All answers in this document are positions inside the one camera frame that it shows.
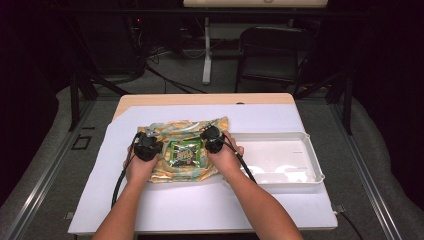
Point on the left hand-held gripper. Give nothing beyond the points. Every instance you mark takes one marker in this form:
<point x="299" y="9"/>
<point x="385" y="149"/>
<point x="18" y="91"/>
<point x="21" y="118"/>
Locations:
<point x="146" y="146"/>

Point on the person's right hand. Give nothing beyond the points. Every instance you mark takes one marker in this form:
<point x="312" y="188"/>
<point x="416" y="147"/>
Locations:
<point x="226" y="161"/>

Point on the black folding chair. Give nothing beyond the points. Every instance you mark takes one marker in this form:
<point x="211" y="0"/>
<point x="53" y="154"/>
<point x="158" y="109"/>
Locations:
<point x="276" y="43"/>

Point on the white table mat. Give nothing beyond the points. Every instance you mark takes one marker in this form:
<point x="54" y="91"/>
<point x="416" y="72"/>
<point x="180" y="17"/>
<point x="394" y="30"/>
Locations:
<point x="186" y="206"/>

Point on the white plastic tray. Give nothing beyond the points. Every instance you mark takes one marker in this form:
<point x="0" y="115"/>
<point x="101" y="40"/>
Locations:
<point x="283" y="156"/>

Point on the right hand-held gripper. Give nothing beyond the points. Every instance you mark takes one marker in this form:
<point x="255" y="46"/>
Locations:
<point x="212" y="140"/>

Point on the green snack packet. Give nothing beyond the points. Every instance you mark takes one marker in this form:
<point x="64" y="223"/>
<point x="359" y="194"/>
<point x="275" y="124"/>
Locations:
<point x="185" y="154"/>

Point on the black metal stand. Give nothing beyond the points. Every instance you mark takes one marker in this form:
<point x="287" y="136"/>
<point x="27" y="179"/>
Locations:
<point x="346" y="100"/>
<point x="75" y="100"/>

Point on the person's left hand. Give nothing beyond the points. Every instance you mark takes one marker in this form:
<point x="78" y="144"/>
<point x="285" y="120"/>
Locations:
<point x="140" y="171"/>

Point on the white table leg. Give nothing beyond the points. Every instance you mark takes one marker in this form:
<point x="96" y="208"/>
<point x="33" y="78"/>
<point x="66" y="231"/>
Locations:
<point x="207" y="60"/>

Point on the aluminium floor rail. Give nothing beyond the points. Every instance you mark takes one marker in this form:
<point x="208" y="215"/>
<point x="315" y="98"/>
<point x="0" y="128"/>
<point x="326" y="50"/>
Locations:
<point x="43" y="186"/>
<point x="366" y="186"/>

